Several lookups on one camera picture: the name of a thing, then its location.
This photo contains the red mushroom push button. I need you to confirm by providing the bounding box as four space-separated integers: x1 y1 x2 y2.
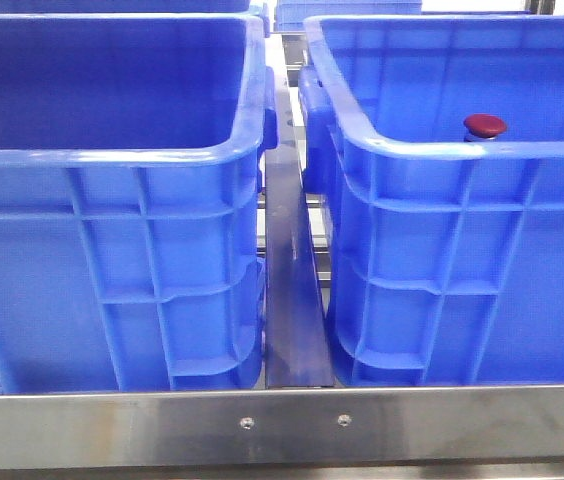
463 113 508 142

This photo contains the blue plastic bin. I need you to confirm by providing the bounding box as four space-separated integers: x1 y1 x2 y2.
305 15 564 387
0 13 276 395

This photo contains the stainless steel front rail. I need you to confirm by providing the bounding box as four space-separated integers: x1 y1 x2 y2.
0 385 564 469

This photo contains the blue bin rear left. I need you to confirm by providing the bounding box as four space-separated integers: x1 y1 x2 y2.
0 0 269 26

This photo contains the blue plastic bin right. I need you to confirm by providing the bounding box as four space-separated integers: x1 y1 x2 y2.
305 15 564 387

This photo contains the blue plastic bin left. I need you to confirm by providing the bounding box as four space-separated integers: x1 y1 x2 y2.
0 13 276 395

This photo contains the blue bin rear right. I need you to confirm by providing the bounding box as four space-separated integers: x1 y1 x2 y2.
274 0 422 32

